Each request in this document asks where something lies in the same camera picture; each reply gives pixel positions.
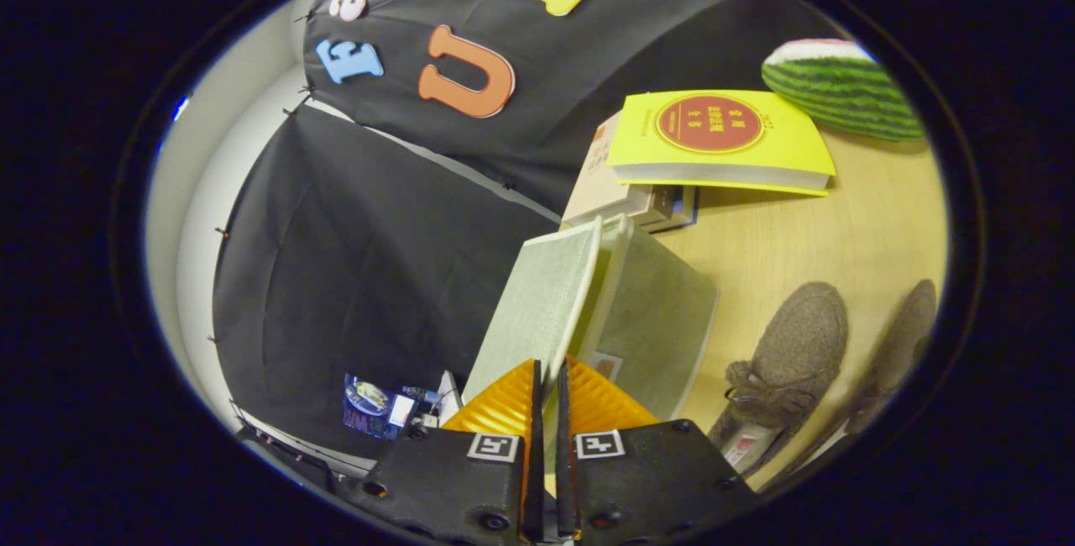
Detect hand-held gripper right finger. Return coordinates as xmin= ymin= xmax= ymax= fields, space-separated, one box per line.
xmin=554 ymin=357 xmax=761 ymax=545

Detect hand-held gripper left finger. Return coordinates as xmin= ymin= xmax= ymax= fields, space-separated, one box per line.
xmin=336 ymin=359 xmax=547 ymax=545

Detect grey-green fabric storage box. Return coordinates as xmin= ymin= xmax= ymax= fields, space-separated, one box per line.
xmin=460 ymin=212 xmax=721 ymax=425

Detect brown fuzzy shoe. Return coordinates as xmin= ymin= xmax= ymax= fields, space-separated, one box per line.
xmin=707 ymin=281 xmax=849 ymax=480
xmin=760 ymin=279 xmax=938 ymax=492

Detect blue printed box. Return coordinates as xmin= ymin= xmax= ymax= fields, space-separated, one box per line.
xmin=343 ymin=373 xmax=396 ymax=439

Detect beige book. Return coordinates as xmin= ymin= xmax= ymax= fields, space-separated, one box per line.
xmin=560 ymin=112 xmax=664 ymax=232

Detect yellow book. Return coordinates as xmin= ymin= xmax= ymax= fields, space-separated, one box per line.
xmin=606 ymin=90 xmax=838 ymax=197

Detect watermelon slice plush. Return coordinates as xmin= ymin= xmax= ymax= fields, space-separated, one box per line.
xmin=761 ymin=38 xmax=926 ymax=142

